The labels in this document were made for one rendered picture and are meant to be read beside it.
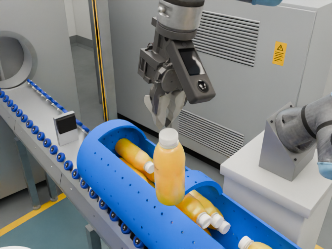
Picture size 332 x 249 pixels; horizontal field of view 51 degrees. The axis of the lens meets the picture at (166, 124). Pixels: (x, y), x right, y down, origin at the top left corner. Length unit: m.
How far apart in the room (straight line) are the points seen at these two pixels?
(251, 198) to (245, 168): 0.10
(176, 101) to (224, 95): 1.98
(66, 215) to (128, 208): 1.68
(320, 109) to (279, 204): 0.33
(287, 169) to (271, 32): 1.29
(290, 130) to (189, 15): 0.64
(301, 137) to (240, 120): 1.54
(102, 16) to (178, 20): 1.23
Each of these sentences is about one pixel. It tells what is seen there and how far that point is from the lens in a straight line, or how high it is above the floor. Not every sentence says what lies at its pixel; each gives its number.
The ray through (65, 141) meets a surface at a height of 0.94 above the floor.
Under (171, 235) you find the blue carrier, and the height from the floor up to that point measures 1.17.
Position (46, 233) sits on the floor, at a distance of 2.64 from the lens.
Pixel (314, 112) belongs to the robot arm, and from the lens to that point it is 1.09.
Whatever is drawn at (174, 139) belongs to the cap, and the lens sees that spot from 0.68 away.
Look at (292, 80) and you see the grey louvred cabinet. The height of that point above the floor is 1.00.
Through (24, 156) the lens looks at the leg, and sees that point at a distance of 2.54.
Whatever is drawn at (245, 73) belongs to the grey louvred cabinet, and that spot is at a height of 0.95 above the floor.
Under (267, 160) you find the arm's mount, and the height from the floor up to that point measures 1.19.
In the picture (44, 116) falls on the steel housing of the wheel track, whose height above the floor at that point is 0.93.
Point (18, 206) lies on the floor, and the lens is 2.91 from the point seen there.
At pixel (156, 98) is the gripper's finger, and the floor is 1.60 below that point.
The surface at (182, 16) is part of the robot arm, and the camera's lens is 0.58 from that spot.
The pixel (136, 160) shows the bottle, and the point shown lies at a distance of 1.26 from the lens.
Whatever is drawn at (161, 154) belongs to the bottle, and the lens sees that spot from 0.70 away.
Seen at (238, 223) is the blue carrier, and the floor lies 1.06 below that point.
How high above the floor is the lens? 1.88
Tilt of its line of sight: 31 degrees down
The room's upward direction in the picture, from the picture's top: straight up
